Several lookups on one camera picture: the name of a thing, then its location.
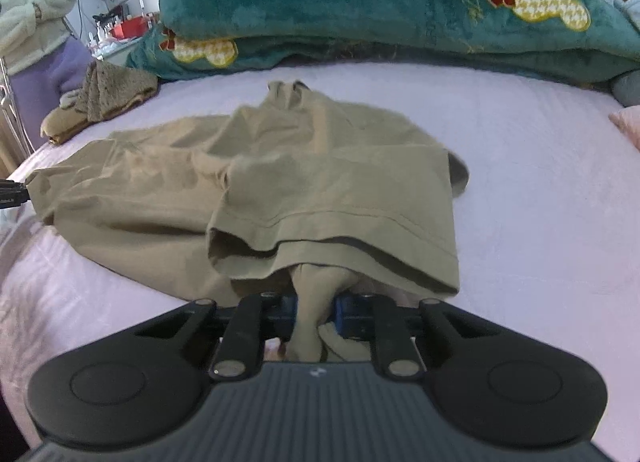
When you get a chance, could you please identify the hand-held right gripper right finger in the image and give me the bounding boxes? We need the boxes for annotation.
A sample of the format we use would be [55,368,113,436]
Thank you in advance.
[334,292,493,382]

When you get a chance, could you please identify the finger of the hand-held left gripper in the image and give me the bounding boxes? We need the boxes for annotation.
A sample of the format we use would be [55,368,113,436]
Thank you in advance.
[0,179,32,209]

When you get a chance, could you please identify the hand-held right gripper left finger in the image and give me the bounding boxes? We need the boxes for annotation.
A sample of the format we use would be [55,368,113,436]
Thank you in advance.
[135,292,298,383]

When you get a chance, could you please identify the tan shirt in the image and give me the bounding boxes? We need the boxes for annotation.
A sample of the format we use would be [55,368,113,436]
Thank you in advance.
[22,79,471,363]

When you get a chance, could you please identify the folded tan cloth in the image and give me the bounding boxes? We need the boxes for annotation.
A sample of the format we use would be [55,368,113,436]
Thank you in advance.
[40,104,93,147]

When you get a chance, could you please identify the grey gloves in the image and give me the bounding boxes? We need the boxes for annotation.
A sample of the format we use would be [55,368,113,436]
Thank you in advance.
[59,88,86,110]

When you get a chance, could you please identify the speckled brown knit cloth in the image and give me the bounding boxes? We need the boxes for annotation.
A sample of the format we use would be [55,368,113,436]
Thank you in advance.
[80,61,160,123]

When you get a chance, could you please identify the white desk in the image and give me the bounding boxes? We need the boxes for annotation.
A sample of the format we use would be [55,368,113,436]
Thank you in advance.
[87,34,146,63]

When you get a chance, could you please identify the red plastic basin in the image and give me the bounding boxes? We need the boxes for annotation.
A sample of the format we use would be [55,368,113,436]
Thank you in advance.
[110,17,146,40]

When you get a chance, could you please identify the pink pillow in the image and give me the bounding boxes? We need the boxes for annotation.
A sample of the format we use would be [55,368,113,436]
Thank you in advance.
[608,106,640,153]

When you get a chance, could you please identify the grey pillow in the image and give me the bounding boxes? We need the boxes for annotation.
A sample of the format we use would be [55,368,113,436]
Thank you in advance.
[611,71,640,108]

